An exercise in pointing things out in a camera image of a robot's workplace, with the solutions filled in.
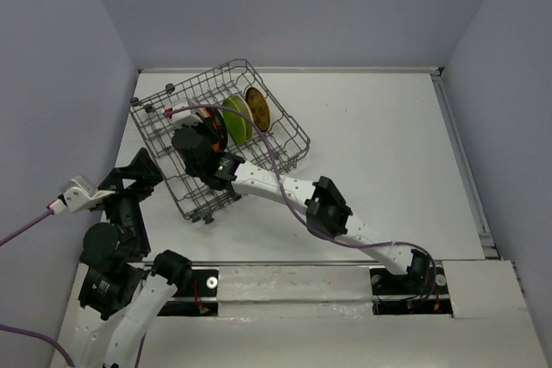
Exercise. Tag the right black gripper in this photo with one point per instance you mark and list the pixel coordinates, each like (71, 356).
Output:
(180, 128)

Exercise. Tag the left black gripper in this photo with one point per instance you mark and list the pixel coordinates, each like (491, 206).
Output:
(143, 166)

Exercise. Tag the lime green plate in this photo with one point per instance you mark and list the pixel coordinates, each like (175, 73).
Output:
(234, 122)

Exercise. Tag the yellow brown patterned plate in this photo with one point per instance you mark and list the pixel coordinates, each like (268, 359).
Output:
(259, 109)

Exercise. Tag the orange plate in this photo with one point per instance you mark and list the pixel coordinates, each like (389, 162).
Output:
(214, 131)

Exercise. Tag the cream plate with small marks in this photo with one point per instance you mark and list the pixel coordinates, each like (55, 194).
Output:
(201, 113)

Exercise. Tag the cream plate with black blossoms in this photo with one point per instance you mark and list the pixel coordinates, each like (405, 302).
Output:
(245, 110)

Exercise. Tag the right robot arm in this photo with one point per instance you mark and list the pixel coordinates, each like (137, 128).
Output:
(318, 205)

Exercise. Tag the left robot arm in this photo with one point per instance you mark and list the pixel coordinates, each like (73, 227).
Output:
(118, 299)

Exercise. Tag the white front board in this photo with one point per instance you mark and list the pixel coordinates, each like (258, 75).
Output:
(322, 316)

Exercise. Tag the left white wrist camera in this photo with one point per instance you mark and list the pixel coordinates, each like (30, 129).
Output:
(80, 194)

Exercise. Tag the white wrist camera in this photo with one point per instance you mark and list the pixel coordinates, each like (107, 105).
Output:
(180, 114)
(80, 194)

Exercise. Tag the grey wire dish rack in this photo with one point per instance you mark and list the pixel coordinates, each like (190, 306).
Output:
(195, 200)

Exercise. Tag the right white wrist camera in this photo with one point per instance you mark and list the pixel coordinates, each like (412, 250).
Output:
(180, 114)

